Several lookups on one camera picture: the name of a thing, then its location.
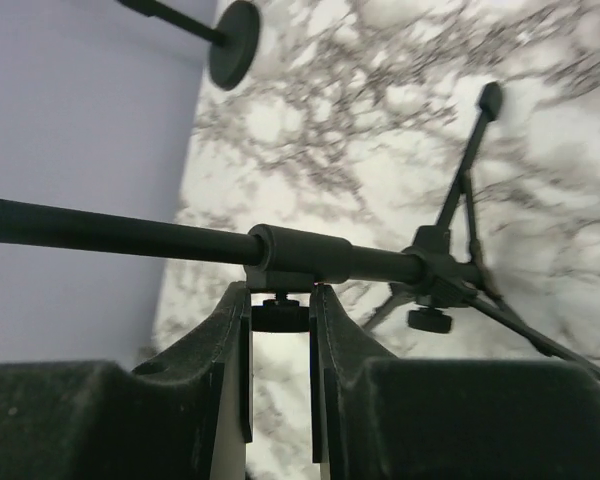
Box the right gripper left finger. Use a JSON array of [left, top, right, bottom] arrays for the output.
[[0, 282, 250, 479]]

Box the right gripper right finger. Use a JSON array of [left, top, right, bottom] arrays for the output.
[[309, 285, 600, 479]]

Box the black tripod shock mount stand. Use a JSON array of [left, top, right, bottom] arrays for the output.
[[0, 82, 600, 381]]

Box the black round base stand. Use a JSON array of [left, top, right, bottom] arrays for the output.
[[119, 0, 261, 91]]

